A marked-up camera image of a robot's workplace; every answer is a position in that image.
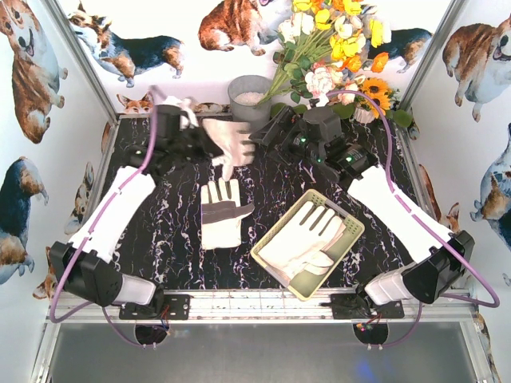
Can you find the pale green plastic storage basket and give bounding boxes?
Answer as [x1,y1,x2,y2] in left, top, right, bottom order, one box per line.
[251,189,365,302]

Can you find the small sunflower pot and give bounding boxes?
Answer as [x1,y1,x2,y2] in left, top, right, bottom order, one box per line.
[353,77,398,124]

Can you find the grey metal bucket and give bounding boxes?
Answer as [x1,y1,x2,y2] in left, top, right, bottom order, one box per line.
[228,75,271,128]

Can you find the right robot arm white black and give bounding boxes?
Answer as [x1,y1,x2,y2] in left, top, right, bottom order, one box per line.
[250,107,474,306]

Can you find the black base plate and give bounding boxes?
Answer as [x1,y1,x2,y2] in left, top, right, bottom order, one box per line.
[119,294,191,320]
[319,294,405,319]

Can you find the artificial flower bouquet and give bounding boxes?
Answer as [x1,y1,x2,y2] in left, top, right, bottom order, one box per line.
[259,1,392,106]

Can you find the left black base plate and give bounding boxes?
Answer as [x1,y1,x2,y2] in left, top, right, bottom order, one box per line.
[119,294,191,320]

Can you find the white grey work glove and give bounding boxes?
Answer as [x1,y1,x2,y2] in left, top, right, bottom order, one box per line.
[202,118,256,181]
[259,201,345,279]

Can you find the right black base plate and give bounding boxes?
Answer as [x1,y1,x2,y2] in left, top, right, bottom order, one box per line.
[319,294,405,319]

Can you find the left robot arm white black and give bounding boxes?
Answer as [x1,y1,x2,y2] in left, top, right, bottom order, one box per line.
[50,96,211,312]

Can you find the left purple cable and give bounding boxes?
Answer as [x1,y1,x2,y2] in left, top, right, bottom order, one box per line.
[50,92,160,349]

